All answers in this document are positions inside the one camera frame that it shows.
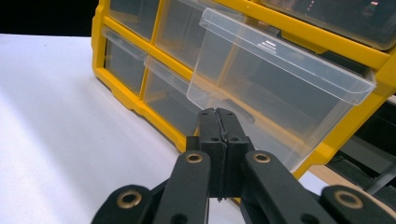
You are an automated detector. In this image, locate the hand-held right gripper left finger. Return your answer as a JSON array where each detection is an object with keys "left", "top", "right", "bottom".
[{"left": 186, "top": 107, "right": 227, "bottom": 200}]

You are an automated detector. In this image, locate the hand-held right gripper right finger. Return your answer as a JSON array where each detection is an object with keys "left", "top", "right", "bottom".
[{"left": 217, "top": 107, "right": 256, "bottom": 200}]

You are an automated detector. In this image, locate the yellow black drawer organizer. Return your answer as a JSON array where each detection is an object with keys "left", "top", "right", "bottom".
[{"left": 91, "top": 0, "right": 396, "bottom": 181}]

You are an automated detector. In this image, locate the clear plastic organizer drawer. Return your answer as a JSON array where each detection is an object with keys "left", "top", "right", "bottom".
[{"left": 186, "top": 7, "right": 377, "bottom": 173}]

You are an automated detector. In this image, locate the set of clear drawers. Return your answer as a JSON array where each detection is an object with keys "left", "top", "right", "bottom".
[{"left": 102, "top": 0, "right": 396, "bottom": 138}]

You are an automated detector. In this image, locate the grey metal stand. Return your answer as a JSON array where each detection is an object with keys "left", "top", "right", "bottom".
[{"left": 362, "top": 161, "right": 396, "bottom": 195}]

